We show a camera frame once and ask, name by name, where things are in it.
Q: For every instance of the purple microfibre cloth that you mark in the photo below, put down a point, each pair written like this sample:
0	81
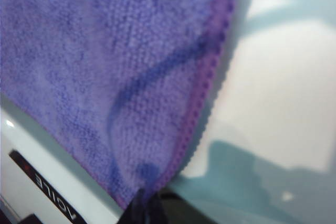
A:
105	64

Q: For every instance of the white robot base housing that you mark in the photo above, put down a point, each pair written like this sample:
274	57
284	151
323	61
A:
52	171

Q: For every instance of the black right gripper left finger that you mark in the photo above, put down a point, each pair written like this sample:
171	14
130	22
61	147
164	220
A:
139	211

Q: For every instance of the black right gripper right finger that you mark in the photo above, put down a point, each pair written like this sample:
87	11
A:
173	211

